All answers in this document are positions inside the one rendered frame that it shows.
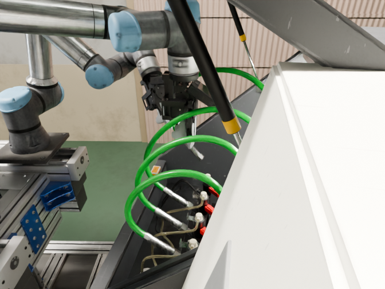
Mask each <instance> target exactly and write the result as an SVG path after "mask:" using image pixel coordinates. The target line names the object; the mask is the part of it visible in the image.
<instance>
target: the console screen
mask: <svg viewBox="0 0 385 289"><path fill-rule="evenodd" d="M231 244H232V241H231V240H228V241H227V243H226V245H225V247H224V249H223V251H222V253H221V255H220V257H219V259H218V261H217V263H216V265H215V267H214V269H213V271H212V273H211V275H210V277H209V279H208V281H207V283H206V285H205V287H204V289H229V276H230V260H231Z"/></svg>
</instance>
